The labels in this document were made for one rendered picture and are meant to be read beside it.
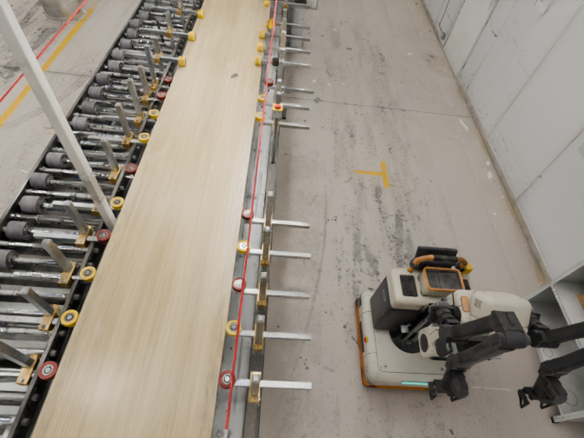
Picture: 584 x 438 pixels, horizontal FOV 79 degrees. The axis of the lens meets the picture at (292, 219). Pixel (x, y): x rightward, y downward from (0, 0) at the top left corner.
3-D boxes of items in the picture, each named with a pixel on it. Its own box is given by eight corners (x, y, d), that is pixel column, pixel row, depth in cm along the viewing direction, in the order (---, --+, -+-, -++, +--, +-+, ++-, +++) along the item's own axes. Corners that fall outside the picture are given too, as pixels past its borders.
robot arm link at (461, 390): (467, 357, 155) (447, 355, 154) (480, 380, 144) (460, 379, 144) (458, 375, 160) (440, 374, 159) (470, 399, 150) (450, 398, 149)
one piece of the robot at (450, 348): (430, 334, 195) (448, 319, 177) (478, 336, 197) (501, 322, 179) (437, 364, 185) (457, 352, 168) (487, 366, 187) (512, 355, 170)
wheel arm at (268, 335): (309, 335, 196) (310, 333, 193) (309, 341, 194) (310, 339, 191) (230, 330, 193) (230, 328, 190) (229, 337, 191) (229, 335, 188)
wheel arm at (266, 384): (310, 383, 180) (311, 381, 177) (310, 391, 178) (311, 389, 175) (224, 379, 177) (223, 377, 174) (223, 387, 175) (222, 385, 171)
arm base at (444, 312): (454, 306, 170) (430, 305, 169) (463, 315, 162) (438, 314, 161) (450, 322, 172) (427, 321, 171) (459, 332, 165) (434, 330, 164)
